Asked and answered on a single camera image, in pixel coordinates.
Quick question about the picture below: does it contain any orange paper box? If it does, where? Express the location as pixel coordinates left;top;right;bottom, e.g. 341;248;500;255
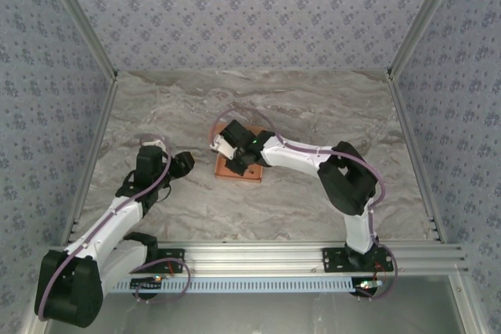
213;124;275;185

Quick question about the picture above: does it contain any small circuit board adapter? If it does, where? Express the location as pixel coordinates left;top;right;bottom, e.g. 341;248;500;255
131;275;164;292
354;278;384;292

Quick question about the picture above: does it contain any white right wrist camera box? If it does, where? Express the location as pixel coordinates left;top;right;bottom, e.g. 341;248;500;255
209;134;236;161

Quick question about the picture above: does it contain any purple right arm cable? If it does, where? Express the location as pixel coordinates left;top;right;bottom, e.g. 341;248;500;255
210;106;400;302

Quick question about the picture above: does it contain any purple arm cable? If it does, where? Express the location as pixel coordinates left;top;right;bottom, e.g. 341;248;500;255
210;106;400;302
37;134;193;318

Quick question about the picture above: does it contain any aluminium table side rail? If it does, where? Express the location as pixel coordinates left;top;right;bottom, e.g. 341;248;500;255
58;74;120;248
387;71;448;244

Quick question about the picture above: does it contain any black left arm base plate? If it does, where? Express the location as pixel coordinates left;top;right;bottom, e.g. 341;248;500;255
148;248;186;275

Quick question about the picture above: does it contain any aluminium mounting rail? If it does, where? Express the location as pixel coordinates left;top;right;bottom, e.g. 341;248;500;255
42;242;470;277

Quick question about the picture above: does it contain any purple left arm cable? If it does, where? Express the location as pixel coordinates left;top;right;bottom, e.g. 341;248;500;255
37;134;193;318

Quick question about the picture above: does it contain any light blue slotted cable duct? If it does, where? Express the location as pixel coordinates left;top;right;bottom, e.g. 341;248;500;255
111;276;353;295

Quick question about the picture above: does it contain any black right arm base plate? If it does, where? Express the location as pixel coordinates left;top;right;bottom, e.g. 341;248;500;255
320;246;395;274

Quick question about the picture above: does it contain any aluminium frame post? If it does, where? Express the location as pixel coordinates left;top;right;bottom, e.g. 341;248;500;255
38;0;120;81
386;0;469;81

